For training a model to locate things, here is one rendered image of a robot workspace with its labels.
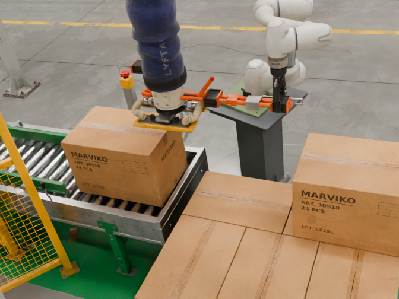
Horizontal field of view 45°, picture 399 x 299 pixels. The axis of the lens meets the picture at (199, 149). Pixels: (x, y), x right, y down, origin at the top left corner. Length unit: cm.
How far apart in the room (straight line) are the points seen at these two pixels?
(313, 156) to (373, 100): 226
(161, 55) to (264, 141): 126
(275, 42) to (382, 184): 82
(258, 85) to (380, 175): 110
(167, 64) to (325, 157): 91
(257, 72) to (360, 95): 183
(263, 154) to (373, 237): 116
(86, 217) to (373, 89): 298
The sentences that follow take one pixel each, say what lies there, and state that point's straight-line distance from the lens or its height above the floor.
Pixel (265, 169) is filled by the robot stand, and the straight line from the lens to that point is 349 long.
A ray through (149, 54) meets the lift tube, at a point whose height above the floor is 153.
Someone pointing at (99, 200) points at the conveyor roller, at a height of 55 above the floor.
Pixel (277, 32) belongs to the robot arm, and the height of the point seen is 163.
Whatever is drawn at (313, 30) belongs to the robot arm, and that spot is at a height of 161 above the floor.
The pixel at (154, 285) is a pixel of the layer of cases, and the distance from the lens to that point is 254.
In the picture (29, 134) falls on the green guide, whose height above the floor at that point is 61.
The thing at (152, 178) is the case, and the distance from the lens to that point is 276.
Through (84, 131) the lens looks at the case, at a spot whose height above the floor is 95.
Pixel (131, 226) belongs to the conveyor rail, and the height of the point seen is 52.
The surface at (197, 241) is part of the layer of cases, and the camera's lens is 268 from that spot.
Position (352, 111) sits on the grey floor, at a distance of 454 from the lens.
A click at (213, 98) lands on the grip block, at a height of 127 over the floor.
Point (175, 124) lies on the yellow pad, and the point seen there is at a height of 114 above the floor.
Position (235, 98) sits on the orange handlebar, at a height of 126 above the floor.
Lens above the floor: 253
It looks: 37 degrees down
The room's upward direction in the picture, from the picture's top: 10 degrees counter-clockwise
